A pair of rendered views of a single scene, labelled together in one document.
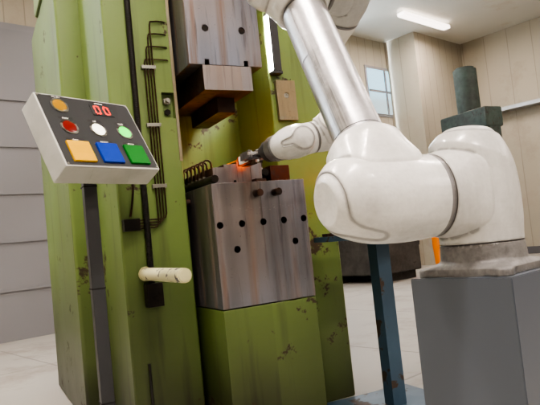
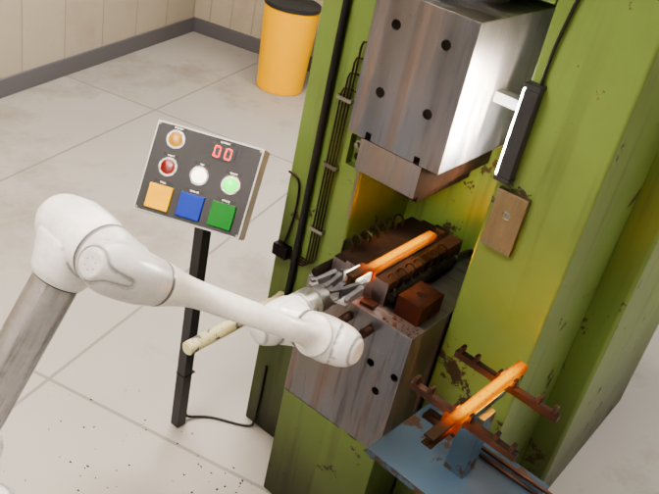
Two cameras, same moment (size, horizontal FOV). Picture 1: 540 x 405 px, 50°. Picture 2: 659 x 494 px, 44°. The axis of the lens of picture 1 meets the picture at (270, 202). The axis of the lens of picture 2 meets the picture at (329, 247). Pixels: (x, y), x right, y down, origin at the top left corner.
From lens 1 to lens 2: 241 cm
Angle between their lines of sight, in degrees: 66
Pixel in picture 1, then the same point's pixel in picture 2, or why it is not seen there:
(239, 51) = (413, 141)
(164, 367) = (277, 378)
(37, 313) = not seen: hidden behind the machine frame
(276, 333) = (324, 446)
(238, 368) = (281, 438)
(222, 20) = (407, 90)
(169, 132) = (345, 180)
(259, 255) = (331, 372)
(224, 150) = not seen: hidden behind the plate
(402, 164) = not seen: outside the picture
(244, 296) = (305, 393)
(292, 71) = (538, 185)
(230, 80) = (387, 172)
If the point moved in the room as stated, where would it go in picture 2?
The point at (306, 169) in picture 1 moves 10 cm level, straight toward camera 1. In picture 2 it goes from (496, 321) to (465, 323)
